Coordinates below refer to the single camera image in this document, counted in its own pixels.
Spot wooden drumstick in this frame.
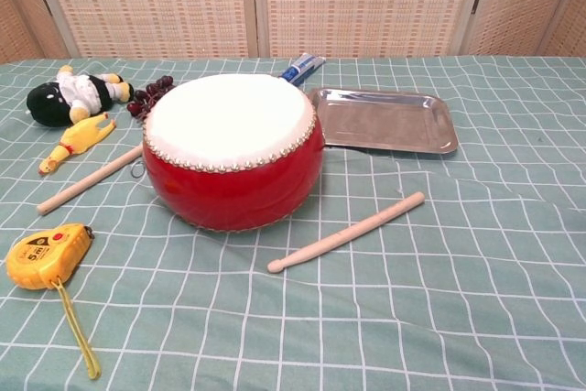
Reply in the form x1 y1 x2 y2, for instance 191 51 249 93
267 191 426 275
36 143 146 216

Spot red drum white skin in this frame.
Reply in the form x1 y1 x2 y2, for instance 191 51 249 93
140 72 325 232

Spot stainless steel tray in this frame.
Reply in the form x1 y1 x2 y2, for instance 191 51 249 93
305 86 460 157

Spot blue white toothpaste tube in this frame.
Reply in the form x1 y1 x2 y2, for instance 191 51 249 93
278 54 326 88

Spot dark red grape bunch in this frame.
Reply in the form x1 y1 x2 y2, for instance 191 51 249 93
126 74 175 118

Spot green checked tablecloth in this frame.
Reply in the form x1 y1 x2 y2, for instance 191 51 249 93
0 55 586 391

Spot yellow rubber chicken toy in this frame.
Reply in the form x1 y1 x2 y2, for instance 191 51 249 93
38 112 117 176

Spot woven bamboo folding screen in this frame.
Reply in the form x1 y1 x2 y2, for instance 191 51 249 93
0 0 586 65

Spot black white plush doll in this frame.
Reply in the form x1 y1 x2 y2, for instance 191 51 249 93
26 64 136 128

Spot yellow tape measure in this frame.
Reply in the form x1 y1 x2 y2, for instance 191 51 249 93
5 223 102 381

